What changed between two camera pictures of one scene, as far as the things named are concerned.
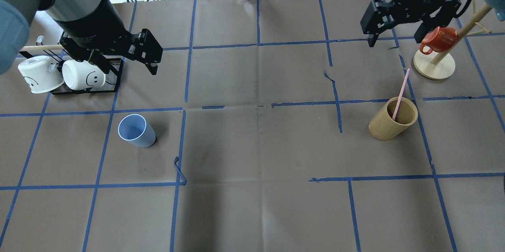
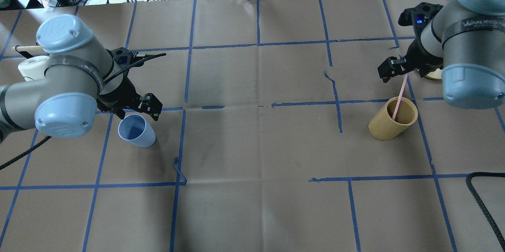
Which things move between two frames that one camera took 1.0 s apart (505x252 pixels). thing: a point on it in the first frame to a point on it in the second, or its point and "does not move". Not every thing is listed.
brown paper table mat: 260,108 does not move
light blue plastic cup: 134,128 does not move
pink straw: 401,94 does not move
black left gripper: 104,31 to 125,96
